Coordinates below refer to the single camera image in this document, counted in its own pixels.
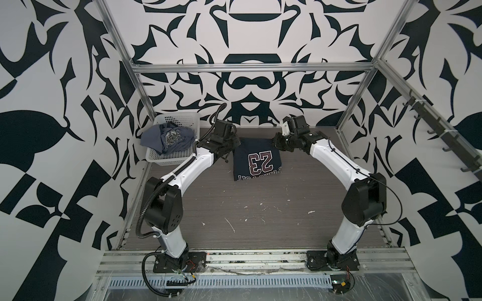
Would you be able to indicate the white slotted cable duct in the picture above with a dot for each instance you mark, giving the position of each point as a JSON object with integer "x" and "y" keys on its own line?
{"x": 227, "y": 281}

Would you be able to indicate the black wall hook rack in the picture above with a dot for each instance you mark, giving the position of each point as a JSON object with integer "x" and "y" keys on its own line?
{"x": 441, "y": 128}

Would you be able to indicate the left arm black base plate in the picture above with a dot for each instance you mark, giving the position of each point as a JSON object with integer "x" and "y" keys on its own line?
{"x": 187, "y": 262}

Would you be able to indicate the white plastic laundry basket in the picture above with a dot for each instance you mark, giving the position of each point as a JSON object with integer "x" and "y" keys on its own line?
{"x": 190, "y": 120}

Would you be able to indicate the small green circuit board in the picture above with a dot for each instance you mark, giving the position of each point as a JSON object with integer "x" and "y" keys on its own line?
{"x": 341, "y": 284}

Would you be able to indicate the navy tank top red trim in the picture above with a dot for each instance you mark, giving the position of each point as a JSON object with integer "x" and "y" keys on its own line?
{"x": 254, "y": 158}

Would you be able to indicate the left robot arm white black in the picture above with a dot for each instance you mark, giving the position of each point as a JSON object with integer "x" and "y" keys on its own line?
{"x": 162, "y": 210}

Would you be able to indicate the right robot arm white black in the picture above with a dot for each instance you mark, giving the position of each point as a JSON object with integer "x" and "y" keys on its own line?
{"x": 366, "y": 194}

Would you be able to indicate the aluminium frame enclosure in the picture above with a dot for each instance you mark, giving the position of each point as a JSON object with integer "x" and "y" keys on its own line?
{"x": 343, "y": 63}

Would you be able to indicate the grey blue printed tank top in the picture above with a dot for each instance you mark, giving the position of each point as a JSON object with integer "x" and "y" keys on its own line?
{"x": 168, "y": 138}

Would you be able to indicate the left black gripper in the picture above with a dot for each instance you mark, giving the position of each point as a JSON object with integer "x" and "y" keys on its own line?
{"x": 235, "y": 142}

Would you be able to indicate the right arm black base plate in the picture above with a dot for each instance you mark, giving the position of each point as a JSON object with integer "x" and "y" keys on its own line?
{"x": 331, "y": 261}

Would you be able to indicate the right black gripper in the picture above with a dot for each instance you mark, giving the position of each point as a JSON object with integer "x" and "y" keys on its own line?
{"x": 277, "y": 142}

